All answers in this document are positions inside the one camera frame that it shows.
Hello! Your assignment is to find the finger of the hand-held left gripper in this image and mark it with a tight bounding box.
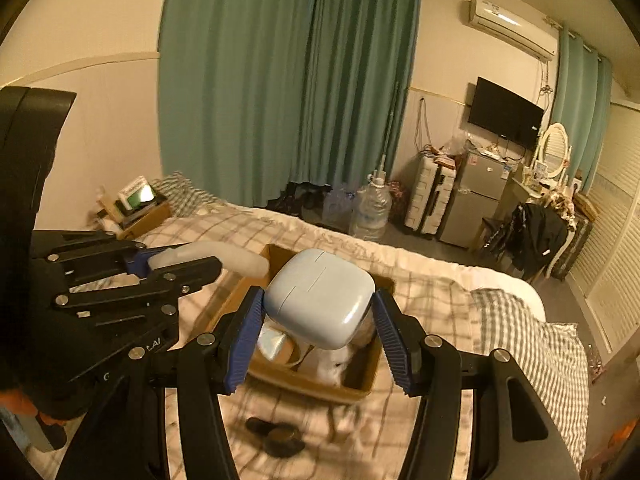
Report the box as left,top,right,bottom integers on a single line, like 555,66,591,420
31,230,153,291
52,256,224,320

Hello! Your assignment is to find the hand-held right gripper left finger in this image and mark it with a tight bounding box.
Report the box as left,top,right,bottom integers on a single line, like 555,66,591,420
55,287,268,480

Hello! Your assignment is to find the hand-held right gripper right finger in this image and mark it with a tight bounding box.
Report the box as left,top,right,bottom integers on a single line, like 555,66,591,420
370,288,583,480

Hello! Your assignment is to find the white plastic tube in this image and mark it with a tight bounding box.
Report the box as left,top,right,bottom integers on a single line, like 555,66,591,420
149,241,271,277

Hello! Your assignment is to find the light blue earbud case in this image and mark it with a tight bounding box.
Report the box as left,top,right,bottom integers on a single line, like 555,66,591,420
263,249,376,350

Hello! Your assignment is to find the pale round disc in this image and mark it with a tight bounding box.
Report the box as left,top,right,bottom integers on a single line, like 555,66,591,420
257,327,297,362

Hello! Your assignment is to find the small cardboard box with items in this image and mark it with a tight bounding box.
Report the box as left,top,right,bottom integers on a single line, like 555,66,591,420
96,175,172,239

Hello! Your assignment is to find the white fluffy item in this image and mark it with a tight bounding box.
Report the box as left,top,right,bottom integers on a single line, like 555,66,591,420
315,345,362,387

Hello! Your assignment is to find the grey gingham pillow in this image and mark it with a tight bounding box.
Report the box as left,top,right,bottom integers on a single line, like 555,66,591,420
150,172,223,212
470,287,592,472

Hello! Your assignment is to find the black hair clip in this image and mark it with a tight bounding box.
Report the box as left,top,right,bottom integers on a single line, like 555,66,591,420
245,416,307,459

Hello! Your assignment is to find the black bag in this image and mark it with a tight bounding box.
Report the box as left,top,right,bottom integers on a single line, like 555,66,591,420
266,182,332,217

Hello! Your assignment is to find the large clear water jug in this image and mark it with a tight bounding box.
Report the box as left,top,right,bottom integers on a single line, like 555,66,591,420
351,172,394,242

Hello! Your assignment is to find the white suitcase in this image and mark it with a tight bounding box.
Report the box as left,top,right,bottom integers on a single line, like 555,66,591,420
404,155,453,234

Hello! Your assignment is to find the silver small refrigerator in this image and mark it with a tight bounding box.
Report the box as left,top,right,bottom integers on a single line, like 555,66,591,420
437,152,512,249

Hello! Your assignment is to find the black jacket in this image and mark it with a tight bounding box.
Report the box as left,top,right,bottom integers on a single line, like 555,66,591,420
504,202,569,272

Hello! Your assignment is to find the green curtain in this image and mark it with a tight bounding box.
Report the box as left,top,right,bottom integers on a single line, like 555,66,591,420
157,0,423,207

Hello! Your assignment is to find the brown trunk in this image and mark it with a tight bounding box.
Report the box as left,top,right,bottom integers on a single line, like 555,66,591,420
550,210,594,282

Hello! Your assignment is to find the white pole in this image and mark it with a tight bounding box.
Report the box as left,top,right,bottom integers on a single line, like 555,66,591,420
379,80,402,177

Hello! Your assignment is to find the white louvered wardrobe door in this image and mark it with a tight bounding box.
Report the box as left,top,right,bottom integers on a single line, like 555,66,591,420
570,105,640,361

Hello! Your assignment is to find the white oval vanity mirror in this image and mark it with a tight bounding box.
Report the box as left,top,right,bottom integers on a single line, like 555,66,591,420
537,122,572,179

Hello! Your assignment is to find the teal curtain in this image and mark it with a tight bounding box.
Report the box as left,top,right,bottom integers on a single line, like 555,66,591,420
550,22,614,182

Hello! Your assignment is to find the white air conditioner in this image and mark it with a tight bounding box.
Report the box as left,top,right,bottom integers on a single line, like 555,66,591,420
467,0,558,62

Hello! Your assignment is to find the black wall television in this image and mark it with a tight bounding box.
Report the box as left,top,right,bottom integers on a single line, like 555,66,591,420
467,76,545,151

